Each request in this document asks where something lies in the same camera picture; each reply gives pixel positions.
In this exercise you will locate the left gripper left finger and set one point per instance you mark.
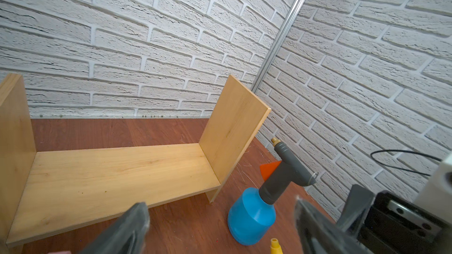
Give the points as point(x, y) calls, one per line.
point(125, 236)

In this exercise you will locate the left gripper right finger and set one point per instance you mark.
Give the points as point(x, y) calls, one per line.
point(318, 235)

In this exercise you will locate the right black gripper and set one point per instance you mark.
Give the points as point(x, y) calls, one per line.
point(392, 225)

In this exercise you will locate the blue grey pressure sprayer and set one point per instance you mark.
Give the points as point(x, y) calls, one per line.
point(253, 213)

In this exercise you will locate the wooden shelf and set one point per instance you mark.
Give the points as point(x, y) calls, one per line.
point(48, 193)

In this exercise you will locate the yellow watering can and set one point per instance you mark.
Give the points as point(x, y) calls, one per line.
point(275, 247)

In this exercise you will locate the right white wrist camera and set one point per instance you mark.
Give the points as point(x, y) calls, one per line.
point(436, 196)

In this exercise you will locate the right corner aluminium post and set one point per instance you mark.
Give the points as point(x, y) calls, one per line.
point(279, 39)

